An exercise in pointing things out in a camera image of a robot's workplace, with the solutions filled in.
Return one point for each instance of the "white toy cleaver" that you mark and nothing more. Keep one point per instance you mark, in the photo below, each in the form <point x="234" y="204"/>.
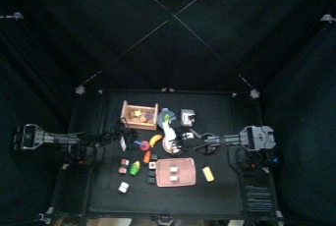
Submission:
<point x="168" y="135"/>

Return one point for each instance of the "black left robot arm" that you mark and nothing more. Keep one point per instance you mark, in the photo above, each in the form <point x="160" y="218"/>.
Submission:
<point x="56" y="138"/>

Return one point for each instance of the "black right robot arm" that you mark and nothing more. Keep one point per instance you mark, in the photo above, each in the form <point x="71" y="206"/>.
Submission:
<point x="244" y="138"/>

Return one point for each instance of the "blue toy stick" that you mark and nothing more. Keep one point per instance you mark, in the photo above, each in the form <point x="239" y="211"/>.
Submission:
<point x="138" y="143"/>

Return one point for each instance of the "orange block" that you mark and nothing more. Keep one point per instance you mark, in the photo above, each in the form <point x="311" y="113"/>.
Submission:
<point x="143" y="119"/>

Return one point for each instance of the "yellow toy banana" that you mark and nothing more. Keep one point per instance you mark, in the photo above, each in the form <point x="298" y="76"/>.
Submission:
<point x="155" y="140"/>

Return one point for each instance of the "open wooden box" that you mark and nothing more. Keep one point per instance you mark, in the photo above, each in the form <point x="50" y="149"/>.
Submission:
<point x="140" y="116"/>

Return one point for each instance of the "yellow star block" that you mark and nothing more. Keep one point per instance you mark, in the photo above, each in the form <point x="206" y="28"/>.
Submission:
<point x="138" y="113"/>

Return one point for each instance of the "purple round block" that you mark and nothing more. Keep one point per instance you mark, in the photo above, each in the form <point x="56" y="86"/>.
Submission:
<point x="148" y="115"/>

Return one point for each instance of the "green toy piece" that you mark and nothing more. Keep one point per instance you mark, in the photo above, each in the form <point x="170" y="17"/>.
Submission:
<point x="167" y="117"/>

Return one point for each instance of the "orange toy carrot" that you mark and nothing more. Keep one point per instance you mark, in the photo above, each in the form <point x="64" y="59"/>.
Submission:
<point x="147" y="156"/>

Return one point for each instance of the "silver grey box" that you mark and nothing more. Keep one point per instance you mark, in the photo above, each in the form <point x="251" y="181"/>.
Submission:
<point x="188" y="117"/>

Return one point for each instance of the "pink square tray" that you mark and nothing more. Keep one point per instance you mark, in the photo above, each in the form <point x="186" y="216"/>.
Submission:
<point x="184" y="167"/>

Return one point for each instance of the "grey blue round plate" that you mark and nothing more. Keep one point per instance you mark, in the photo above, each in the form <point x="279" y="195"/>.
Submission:
<point x="166" y="115"/>

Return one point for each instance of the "black cube white face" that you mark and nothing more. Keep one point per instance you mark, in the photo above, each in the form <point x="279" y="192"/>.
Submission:
<point x="152" y="165"/>

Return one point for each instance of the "red cube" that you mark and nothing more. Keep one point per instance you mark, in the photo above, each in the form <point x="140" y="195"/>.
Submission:
<point x="123" y="170"/>
<point x="126" y="161"/>

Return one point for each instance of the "green toy vegetable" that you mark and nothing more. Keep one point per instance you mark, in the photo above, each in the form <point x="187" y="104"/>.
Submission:
<point x="135" y="168"/>

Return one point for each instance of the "yellow rectangular block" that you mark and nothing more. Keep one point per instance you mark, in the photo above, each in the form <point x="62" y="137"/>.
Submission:
<point x="208" y="174"/>

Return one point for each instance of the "white double cube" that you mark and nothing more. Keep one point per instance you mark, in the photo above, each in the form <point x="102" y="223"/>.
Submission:
<point x="124" y="187"/>

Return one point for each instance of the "white text label sticker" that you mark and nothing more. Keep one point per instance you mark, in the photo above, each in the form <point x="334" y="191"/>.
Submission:
<point x="258" y="197"/>

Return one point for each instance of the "grey frame corner clamp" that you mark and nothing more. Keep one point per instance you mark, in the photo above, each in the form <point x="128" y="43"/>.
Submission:
<point x="255" y="93"/>
<point x="16" y="16"/>
<point x="327" y="18"/>
<point x="167" y="89"/>
<point x="79" y="89"/>

